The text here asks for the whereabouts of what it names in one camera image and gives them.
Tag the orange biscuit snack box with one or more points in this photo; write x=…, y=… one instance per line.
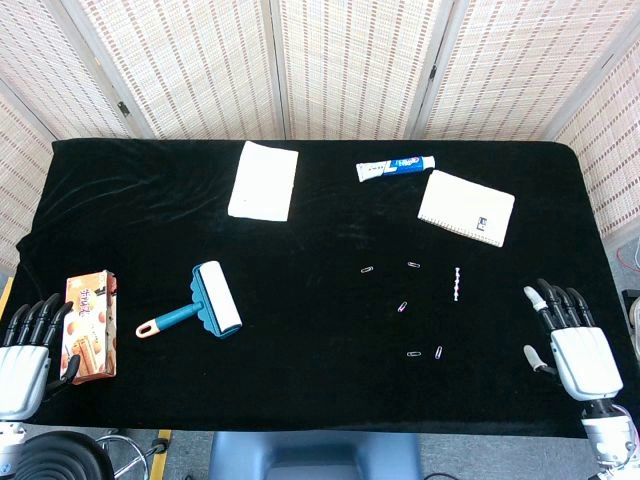
x=90, y=325

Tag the black ribbed round object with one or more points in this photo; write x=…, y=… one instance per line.
x=60, y=457

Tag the black velvet tablecloth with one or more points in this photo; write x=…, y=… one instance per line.
x=310, y=310

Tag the chrome stool base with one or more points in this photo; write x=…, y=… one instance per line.
x=127, y=452

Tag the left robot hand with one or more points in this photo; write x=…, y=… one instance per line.
x=22, y=375

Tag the teal lint roller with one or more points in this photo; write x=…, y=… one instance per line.
x=217, y=300

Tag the blue white toothpaste tube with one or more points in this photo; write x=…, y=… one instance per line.
x=395, y=167

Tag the woven folding screen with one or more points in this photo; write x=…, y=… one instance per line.
x=350, y=65

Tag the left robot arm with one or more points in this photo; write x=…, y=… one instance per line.
x=9, y=435

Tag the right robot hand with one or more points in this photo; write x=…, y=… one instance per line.
x=585, y=360

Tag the black screen hinge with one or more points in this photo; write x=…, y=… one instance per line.
x=432, y=71
x=123, y=109

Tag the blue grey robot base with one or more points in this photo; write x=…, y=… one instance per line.
x=315, y=455

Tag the cream spiral notebook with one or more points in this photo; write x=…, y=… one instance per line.
x=465, y=207

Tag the white folded cloth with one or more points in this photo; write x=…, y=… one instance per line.
x=262, y=182

